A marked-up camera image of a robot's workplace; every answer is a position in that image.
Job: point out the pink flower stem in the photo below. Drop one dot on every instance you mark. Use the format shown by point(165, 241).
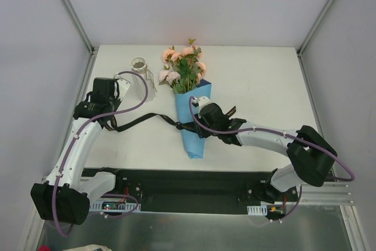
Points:
point(182, 70)

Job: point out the blue wrapping paper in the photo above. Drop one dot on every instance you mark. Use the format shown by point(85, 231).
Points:
point(193, 145)

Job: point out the white cable duct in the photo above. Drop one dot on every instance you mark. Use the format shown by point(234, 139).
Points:
point(115, 207)
point(260, 210)

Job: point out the left aluminium frame post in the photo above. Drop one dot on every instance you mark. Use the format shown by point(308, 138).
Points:
point(72, 15)

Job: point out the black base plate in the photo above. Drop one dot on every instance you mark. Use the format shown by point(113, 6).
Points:
point(177, 191)

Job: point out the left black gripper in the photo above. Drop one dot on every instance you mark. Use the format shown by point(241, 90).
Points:
point(108, 109)

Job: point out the white ribbed vase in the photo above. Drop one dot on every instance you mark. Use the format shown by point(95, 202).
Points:
point(144, 81)

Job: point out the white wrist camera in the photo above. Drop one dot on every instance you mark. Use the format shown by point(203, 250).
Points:
point(200, 102)
point(121, 87)

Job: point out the left white cable duct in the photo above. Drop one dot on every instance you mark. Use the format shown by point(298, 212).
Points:
point(115, 207)

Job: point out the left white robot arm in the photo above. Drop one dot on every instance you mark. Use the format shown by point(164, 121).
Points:
point(64, 196)

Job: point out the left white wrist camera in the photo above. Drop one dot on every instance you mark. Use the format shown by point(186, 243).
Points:
point(121, 87)

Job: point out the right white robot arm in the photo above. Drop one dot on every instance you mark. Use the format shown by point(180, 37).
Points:
point(311, 157)

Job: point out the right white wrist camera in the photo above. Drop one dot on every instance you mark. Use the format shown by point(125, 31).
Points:
point(200, 102)

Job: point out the right white cable duct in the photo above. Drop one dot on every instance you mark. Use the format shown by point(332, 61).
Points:
point(260, 210)

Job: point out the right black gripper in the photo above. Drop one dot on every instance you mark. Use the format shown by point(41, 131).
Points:
point(202, 127)

